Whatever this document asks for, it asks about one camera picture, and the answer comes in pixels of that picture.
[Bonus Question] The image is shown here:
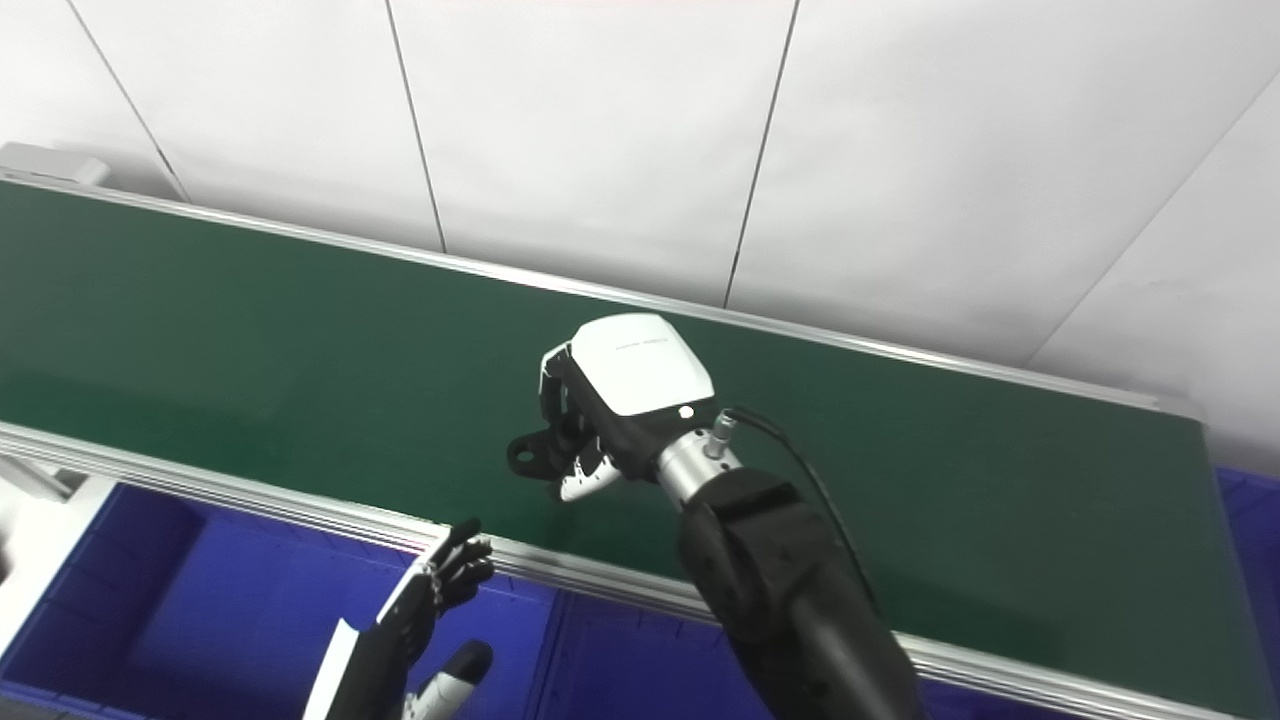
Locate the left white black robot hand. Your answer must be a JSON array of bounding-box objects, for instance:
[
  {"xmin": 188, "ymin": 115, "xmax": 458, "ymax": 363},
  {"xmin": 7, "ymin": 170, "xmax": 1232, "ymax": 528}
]
[{"xmin": 303, "ymin": 518, "xmax": 497, "ymax": 720}]

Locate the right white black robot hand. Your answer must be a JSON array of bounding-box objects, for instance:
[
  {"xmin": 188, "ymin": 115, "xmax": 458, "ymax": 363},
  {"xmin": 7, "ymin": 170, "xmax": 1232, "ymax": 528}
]
[{"xmin": 539, "ymin": 313, "xmax": 717, "ymax": 502}]

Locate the black flanged machine part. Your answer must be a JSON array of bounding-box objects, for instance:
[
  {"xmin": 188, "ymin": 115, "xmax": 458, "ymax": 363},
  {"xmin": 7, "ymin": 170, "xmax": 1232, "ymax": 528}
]
[{"xmin": 507, "ymin": 425, "xmax": 579, "ymax": 480}]

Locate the green conveyor belt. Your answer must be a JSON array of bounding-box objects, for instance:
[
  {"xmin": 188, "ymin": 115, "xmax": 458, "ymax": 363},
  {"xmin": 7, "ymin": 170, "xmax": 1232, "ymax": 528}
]
[
  {"xmin": 0, "ymin": 143, "xmax": 1280, "ymax": 720},
  {"xmin": 0, "ymin": 180, "xmax": 1273, "ymax": 717}
]

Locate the blue plastic bin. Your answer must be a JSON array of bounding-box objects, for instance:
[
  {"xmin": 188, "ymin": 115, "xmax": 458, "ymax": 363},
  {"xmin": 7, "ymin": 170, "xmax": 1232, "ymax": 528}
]
[
  {"xmin": 1214, "ymin": 468, "xmax": 1280, "ymax": 693},
  {"xmin": 528, "ymin": 590, "xmax": 1086, "ymax": 720},
  {"xmin": 0, "ymin": 483, "xmax": 561, "ymax": 720}
]

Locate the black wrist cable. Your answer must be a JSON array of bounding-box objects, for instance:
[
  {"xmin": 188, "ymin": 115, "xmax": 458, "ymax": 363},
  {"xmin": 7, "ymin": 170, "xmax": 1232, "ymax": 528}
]
[{"xmin": 704, "ymin": 406, "xmax": 883, "ymax": 613}]

